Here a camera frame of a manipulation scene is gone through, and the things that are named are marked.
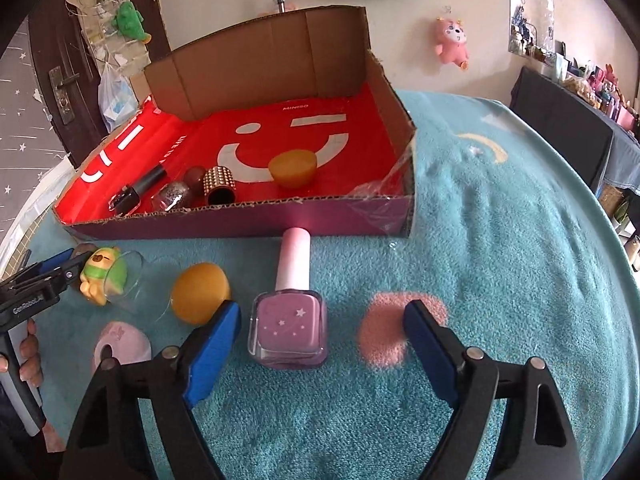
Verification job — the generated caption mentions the person's left hand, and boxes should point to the person's left hand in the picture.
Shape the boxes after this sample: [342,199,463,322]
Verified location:
[0,319,45,386]

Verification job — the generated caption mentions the red printed plastic bag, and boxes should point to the red printed plastic bag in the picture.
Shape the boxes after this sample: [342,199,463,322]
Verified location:
[54,82,401,226]

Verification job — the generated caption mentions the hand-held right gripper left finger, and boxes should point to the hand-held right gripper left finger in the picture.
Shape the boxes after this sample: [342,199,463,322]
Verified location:
[59,300,243,480]

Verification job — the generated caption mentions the gold studded tube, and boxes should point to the gold studded tube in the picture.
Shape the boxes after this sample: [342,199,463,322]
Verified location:
[202,165,236,206]

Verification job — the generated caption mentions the glitter bottle with round cap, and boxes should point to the glitter bottle with round cap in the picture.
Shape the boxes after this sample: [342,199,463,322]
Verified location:
[151,166,207,211]

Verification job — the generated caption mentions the pink plush toy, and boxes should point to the pink plush toy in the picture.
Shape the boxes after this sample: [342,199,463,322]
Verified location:
[432,17,471,70]

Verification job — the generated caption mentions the clear plastic cup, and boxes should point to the clear plastic cup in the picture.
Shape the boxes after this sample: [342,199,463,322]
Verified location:
[102,249,173,323]

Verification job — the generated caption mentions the pink nail polish bottle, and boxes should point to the pink nail polish bottle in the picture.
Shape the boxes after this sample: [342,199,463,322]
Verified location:
[248,227,329,370]

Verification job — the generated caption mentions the green plush toy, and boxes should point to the green plush toy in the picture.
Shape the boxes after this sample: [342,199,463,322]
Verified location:
[114,1,152,45]

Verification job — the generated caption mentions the black nail polish bottle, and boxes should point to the black nail polish bottle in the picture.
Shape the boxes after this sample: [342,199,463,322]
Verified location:
[107,165,167,211]

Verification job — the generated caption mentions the cream hanging organizer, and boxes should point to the cream hanging organizer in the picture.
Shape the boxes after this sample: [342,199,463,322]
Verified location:
[62,0,151,76]

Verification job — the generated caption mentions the clear plastic bag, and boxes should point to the clear plastic bag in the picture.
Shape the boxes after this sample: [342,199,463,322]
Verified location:
[97,62,138,133]

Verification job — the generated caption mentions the brown cardboard box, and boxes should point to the brown cardboard box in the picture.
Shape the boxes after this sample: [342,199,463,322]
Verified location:
[52,5,417,241]

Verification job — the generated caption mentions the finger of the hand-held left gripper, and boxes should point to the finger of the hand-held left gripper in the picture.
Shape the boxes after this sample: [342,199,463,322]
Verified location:
[10,266,86,302]
[0,247,88,287]

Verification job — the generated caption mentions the orange round container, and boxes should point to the orange round container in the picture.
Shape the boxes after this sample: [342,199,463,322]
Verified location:
[171,261,232,326]

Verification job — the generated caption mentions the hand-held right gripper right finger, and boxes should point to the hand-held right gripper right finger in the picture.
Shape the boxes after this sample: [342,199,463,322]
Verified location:
[402,300,583,480]

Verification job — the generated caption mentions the green yellow toy figure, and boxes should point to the green yellow toy figure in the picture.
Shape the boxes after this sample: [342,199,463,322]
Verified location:
[80,247,126,306]

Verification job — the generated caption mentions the teal star blanket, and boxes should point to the teal star blanket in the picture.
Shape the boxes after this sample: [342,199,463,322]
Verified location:
[0,90,640,480]

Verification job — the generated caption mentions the amber round cap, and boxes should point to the amber round cap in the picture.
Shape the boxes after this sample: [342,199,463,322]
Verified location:
[268,149,319,190]

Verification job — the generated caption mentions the metal door handle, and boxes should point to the metal door handle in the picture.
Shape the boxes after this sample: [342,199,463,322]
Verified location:
[48,66,81,123]

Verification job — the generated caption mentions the dark brown door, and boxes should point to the dark brown door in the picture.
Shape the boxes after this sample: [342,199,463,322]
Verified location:
[25,0,173,171]

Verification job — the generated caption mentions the black desk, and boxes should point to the black desk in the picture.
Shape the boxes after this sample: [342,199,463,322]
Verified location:
[510,65,640,196]

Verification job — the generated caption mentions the pink oval case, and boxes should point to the pink oval case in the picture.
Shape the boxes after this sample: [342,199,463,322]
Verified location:
[92,321,152,376]

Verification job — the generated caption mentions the row of cosmetics bottles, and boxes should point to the row of cosmetics bottles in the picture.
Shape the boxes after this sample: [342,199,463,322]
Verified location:
[520,40,640,131]

